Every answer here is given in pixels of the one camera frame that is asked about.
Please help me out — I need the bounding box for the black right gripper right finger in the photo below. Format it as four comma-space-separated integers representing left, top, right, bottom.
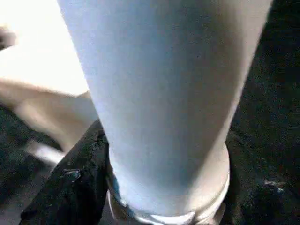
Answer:
219, 131, 300, 225

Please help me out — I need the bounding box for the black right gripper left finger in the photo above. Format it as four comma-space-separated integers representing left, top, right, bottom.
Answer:
19, 120, 109, 225

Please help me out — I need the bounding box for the white plastic table top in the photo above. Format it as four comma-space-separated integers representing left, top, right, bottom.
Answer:
0, 0, 103, 151

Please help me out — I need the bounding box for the white plastic table leg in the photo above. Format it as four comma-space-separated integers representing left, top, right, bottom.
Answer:
56, 0, 273, 225

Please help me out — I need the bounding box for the black plastic mat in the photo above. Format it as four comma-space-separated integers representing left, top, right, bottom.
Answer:
0, 0, 300, 225

